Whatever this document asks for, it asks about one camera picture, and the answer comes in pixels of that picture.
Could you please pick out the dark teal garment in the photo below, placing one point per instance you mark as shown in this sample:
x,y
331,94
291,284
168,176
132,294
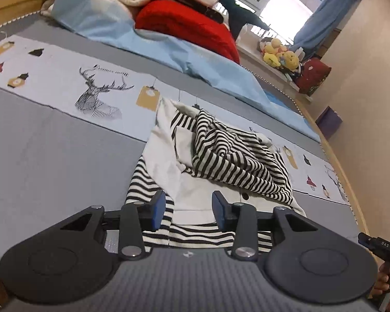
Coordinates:
x,y
237,16

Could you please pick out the yellow plush toy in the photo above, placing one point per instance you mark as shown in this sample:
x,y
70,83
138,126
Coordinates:
x,y
292,61
273,53

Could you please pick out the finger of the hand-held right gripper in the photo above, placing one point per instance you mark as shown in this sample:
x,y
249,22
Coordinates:
x,y
364,239

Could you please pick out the purple box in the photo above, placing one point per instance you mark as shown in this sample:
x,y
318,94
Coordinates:
x,y
328,123

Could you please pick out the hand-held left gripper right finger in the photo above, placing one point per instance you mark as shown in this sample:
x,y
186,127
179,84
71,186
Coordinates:
x,y
219,211

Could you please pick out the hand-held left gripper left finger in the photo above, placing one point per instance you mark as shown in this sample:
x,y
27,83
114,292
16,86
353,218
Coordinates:
x,y
158,211

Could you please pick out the grey printed bed sheet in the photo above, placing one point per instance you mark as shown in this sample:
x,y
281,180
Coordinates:
x,y
52,156

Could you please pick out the blue curtain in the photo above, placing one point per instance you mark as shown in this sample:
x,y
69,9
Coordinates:
x,y
325,16

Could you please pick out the red blanket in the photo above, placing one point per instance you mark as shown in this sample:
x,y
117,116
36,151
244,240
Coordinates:
x,y
188,22

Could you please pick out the red cushion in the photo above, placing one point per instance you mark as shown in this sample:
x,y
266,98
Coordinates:
x,y
312,74

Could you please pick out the light blue duvet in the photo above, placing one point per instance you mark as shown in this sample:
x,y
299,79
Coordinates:
x,y
208,71

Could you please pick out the striped white hooded top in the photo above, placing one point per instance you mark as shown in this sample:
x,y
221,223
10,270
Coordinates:
x,y
195,182

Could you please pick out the person's right hand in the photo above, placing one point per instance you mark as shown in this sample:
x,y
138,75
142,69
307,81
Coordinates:
x,y
385,281

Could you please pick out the black and white plush toy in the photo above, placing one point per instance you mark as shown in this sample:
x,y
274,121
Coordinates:
x,y
296,73

